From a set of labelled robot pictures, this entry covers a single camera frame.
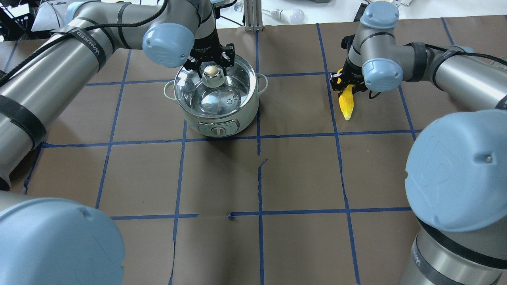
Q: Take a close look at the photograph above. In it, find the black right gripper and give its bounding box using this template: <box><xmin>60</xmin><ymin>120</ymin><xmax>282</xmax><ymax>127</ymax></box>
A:
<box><xmin>330</xmin><ymin>59</ymin><xmax>368</xmax><ymax>95</ymax></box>

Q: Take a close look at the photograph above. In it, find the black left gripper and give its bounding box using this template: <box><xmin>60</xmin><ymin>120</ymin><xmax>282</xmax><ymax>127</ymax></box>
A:
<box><xmin>183</xmin><ymin>36</ymin><xmax>235</xmax><ymax>76</ymax></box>

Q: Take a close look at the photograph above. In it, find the yellow corn cob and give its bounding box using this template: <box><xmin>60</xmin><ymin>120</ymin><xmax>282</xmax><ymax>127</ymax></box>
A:
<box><xmin>337</xmin><ymin>79</ymin><xmax>354</xmax><ymax>121</ymax></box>

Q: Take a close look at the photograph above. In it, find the glass pot lid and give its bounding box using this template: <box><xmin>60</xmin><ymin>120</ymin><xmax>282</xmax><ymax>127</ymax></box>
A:
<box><xmin>171</xmin><ymin>55</ymin><xmax>265</xmax><ymax>119</ymax></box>

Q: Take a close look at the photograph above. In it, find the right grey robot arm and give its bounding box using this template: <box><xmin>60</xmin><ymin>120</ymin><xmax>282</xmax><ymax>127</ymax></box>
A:
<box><xmin>329</xmin><ymin>1</ymin><xmax>507</xmax><ymax>285</ymax></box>

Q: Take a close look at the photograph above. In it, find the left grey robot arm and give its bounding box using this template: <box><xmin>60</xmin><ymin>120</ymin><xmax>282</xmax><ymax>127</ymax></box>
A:
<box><xmin>0</xmin><ymin>0</ymin><xmax>234</xmax><ymax>285</ymax></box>

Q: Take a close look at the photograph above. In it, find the pale green electric pot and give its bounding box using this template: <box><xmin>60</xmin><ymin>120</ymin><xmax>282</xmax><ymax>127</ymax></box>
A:
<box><xmin>163</xmin><ymin>56</ymin><xmax>269</xmax><ymax>138</ymax></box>

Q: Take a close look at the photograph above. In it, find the white light bulb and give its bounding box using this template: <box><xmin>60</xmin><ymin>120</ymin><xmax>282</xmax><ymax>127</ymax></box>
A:
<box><xmin>261</xmin><ymin>9</ymin><xmax>305</xmax><ymax>24</ymax></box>

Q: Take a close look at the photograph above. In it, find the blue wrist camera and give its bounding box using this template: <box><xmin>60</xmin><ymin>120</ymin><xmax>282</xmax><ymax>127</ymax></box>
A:
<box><xmin>341</xmin><ymin>34</ymin><xmax>355</xmax><ymax>51</ymax></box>

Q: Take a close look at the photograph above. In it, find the aluminium frame post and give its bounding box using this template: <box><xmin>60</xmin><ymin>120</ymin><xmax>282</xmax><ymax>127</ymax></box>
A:
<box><xmin>243</xmin><ymin>0</ymin><xmax>264</xmax><ymax>31</ymax></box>

